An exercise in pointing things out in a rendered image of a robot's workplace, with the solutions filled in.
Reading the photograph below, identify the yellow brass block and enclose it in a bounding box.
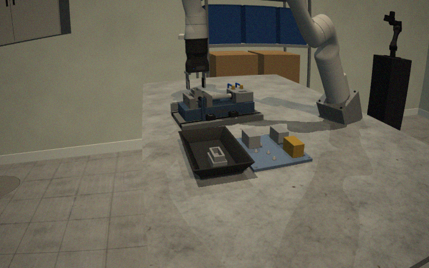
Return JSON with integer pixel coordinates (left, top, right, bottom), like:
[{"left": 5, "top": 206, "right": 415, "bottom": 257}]
[{"left": 283, "top": 136, "right": 304, "bottom": 158}]

